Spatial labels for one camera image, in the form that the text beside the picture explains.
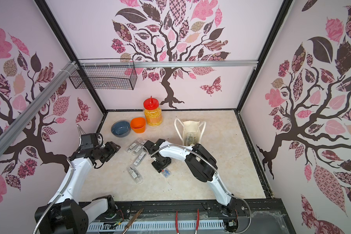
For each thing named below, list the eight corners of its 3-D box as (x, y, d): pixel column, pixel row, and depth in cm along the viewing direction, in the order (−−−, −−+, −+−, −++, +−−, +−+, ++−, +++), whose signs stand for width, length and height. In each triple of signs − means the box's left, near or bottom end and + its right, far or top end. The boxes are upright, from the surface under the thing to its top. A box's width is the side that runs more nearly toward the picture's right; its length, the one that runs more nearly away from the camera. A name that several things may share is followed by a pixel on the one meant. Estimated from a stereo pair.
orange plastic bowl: (131, 133, 108) (128, 128, 103) (134, 122, 115) (132, 117, 110) (144, 133, 108) (143, 128, 103) (146, 122, 115) (145, 117, 110)
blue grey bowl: (112, 137, 106) (108, 132, 100) (116, 126, 113) (113, 120, 108) (130, 137, 106) (127, 132, 100) (133, 126, 113) (130, 120, 108)
